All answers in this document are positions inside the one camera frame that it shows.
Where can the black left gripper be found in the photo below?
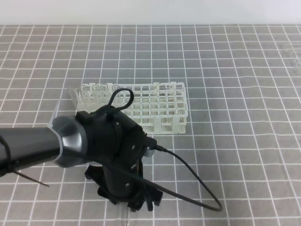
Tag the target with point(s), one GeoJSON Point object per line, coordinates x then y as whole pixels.
{"type": "Point", "coordinates": [121, 178]}

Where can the clear glass test tube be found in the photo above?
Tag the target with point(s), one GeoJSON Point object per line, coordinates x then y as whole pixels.
{"type": "Point", "coordinates": [125, 216]}

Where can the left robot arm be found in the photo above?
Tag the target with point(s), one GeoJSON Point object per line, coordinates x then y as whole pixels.
{"type": "Point", "coordinates": [115, 141]}

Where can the white plastic test tube rack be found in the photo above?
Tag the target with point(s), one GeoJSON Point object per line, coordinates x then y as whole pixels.
{"type": "Point", "coordinates": [160, 108]}

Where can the grey checked tablecloth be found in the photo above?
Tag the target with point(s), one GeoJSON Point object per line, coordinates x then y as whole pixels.
{"type": "Point", "coordinates": [243, 133]}

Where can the clear test tube in rack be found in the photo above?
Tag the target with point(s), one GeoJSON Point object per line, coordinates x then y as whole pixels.
{"type": "Point", "coordinates": [84, 96]}

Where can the leaning clear test tube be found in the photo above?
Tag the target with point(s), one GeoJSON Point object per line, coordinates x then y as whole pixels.
{"type": "Point", "coordinates": [73, 92]}

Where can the clear plastic tray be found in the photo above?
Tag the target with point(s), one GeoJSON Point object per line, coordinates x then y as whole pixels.
{"type": "Point", "coordinates": [293, 53]}

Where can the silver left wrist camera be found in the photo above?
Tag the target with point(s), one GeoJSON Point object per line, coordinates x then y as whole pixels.
{"type": "Point", "coordinates": [149, 152]}

